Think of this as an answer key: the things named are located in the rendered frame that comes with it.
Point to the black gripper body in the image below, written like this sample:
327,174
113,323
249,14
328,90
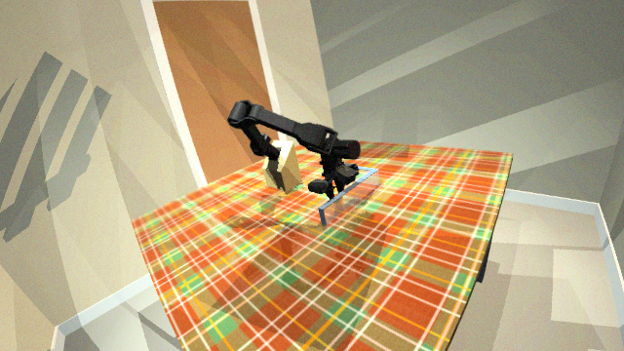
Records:
320,186

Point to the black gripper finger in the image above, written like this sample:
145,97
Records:
330,192
339,185

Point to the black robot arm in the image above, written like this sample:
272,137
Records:
244,115

